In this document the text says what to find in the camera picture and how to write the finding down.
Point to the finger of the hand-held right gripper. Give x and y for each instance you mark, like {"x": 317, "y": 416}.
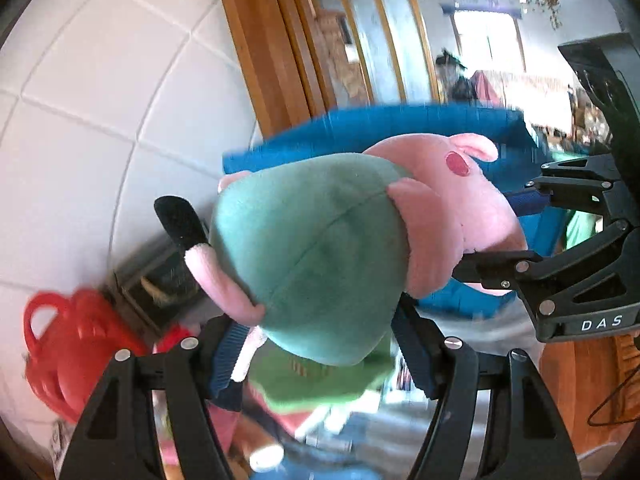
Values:
{"x": 505, "y": 267}
{"x": 580, "y": 180}

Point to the red bear suitcase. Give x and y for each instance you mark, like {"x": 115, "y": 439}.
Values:
{"x": 75, "y": 350}

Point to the bright window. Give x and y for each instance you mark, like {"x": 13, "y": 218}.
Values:
{"x": 487, "y": 40}

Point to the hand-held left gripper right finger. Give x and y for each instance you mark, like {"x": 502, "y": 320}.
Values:
{"x": 415, "y": 350}

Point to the pig plush with glasses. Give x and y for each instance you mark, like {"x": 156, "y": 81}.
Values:
{"x": 310, "y": 250}

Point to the blue plastic crate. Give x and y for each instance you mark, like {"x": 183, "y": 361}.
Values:
{"x": 400, "y": 122}

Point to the dark clothing on stand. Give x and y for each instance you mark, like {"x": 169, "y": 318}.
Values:
{"x": 452, "y": 77}

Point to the wooden door frame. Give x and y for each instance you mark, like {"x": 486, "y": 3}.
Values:
{"x": 270, "y": 35}

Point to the light blue cloth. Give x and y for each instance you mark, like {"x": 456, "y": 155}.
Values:
{"x": 370, "y": 440}

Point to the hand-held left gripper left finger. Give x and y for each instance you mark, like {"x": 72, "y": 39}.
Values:
{"x": 227, "y": 365}

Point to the wooden desktop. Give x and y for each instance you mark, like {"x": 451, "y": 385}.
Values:
{"x": 565, "y": 385}

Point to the frosted glass door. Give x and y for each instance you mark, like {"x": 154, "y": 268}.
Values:
{"x": 395, "y": 25}

